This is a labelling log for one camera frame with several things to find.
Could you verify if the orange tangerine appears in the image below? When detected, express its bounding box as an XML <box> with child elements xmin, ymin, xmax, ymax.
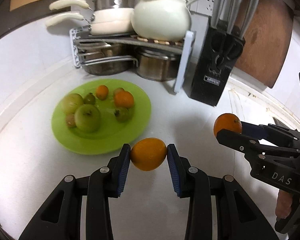
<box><xmin>114</xmin><ymin>91</ymin><xmax>135</xmax><ymax>108</ymax></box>
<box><xmin>213</xmin><ymin>113</ymin><xmax>243</xmax><ymax>137</ymax></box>

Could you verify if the orange kumquat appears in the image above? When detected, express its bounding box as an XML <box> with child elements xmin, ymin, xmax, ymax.
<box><xmin>95</xmin><ymin>85</ymin><xmax>109</xmax><ymax>100</ymax></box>
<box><xmin>130</xmin><ymin>138</ymin><xmax>167</xmax><ymax>171</ymax></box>

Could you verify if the large green apple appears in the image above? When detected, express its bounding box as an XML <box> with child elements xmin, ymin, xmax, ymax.
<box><xmin>74</xmin><ymin>104</ymin><xmax>101</xmax><ymax>133</ymax></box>

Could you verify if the brownish yellow fruit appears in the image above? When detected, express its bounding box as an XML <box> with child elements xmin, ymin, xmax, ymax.
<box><xmin>65</xmin><ymin>114</ymin><xmax>76</xmax><ymax>128</ymax></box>

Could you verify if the small green tomato with stem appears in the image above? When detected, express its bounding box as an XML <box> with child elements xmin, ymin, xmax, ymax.
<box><xmin>83</xmin><ymin>93</ymin><xmax>96</xmax><ymax>105</ymax></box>

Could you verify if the yellow-green round fruit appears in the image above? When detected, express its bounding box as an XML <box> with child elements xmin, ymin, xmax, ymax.
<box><xmin>61</xmin><ymin>93</ymin><xmax>84</xmax><ymax>115</ymax></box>

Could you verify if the small yellow fruit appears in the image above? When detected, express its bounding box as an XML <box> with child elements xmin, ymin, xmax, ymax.
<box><xmin>113</xmin><ymin>88</ymin><xmax>124</xmax><ymax>96</ymax></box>

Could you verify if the person's right hand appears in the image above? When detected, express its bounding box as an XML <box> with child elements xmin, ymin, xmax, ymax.
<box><xmin>275</xmin><ymin>190</ymin><xmax>293</xmax><ymax>219</ymax></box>

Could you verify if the green plate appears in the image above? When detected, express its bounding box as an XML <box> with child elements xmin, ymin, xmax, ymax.
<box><xmin>51</xmin><ymin>79</ymin><xmax>151</xmax><ymax>155</ymax></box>

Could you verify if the wooden cutting board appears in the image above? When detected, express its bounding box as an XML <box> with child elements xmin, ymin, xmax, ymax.
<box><xmin>235</xmin><ymin>0</ymin><xmax>294</xmax><ymax>88</ymax></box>

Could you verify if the black knife block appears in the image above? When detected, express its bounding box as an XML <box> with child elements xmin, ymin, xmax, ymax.
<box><xmin>190</xmin><ymin>0</ymin><xmax>259</xmax><ymax>106</ymax></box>

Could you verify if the steel pan under rack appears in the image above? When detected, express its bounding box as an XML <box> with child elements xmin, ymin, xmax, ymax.
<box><xmin>78</xmin><ymin>42</ymin><xmax>139</xmax><ymax>76</ymax></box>

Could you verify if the white metal pot rack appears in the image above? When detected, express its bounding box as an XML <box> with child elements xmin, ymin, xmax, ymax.
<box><xmin>69</xmin><ymin>27</ymin><xmax>196</xmax><ymax>93</ymax></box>

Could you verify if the steel pot under rack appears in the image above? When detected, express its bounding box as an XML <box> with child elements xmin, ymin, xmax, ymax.
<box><xmin>136</xmin><ymin>48</ymin><xmax>180</xmax><ymax>81</ymax></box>

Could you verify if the white ceramic pot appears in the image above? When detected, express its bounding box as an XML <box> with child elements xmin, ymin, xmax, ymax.
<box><xmin>131</xmin><ymin>0</ymin><xmax>198</xmax><ymax>42</ymax></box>

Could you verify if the cream saucepan stack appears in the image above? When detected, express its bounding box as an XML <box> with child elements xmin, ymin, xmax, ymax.
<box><xmin>45</xmin><ymin>0</ymin><xmax>135</xmax><ymax>36</ymax></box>

